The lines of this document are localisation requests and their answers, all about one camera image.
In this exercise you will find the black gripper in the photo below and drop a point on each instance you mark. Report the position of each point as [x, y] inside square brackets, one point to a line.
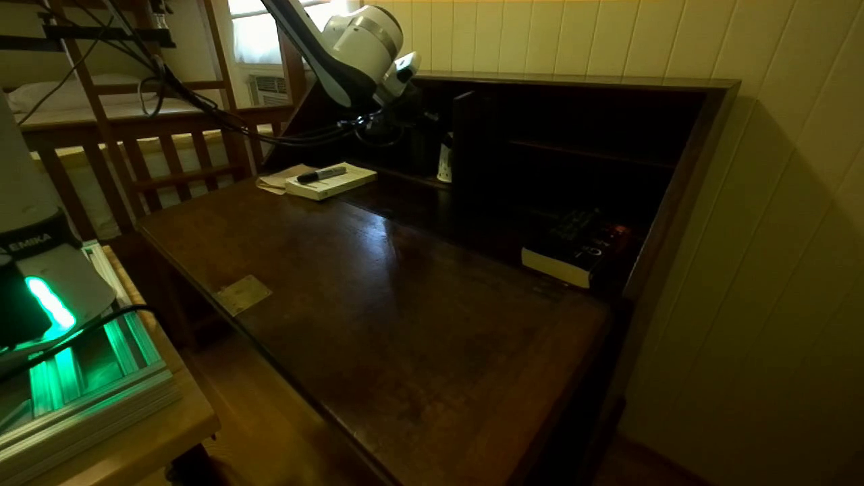
[401, 130]

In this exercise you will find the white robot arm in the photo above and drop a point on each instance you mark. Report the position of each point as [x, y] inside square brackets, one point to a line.
[359, 43]

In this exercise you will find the black and silver pen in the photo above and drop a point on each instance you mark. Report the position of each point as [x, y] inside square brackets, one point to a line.
[319, 173]

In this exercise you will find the window with white curtain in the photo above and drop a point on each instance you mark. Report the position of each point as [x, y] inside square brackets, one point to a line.
[246, 30]

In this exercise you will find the brass lock plate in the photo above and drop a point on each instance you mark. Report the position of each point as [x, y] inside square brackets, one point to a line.
[243, 294]

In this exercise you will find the dark wooden secretary desk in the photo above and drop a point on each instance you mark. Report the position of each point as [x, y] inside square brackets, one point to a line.
[405, 360]

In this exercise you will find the white mattress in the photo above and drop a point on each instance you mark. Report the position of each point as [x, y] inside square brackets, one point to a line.
[90, 104]

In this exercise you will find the light wooden stand table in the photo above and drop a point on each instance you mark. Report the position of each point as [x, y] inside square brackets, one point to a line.
[144, 436]

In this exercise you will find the black camera on mount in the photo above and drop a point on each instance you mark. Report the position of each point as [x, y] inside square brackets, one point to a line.
[161, 18]

